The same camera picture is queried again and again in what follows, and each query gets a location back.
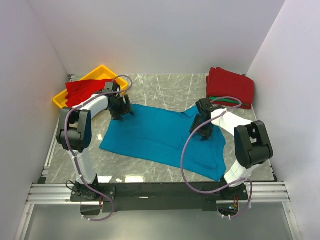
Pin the red t shirt in tray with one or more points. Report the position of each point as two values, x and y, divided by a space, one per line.
80 91

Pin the black base beam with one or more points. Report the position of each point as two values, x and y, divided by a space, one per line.
155 196

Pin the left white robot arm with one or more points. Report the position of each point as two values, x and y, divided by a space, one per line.
74 134

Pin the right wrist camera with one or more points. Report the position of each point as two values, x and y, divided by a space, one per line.
204 104

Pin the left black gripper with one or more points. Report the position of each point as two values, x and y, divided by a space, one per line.
117 115

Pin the yellow plastic tray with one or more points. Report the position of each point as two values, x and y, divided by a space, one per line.
101 72

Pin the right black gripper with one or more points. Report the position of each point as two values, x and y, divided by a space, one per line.
206 134

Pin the blue t shirt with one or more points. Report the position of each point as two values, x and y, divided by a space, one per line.
159 135

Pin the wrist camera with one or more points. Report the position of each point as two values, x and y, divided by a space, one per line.
204 104
111 88

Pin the folded dark red shirt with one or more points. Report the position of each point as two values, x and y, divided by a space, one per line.
223 83

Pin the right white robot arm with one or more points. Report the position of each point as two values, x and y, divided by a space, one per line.
251 142

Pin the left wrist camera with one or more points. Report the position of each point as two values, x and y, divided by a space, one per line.
111 88

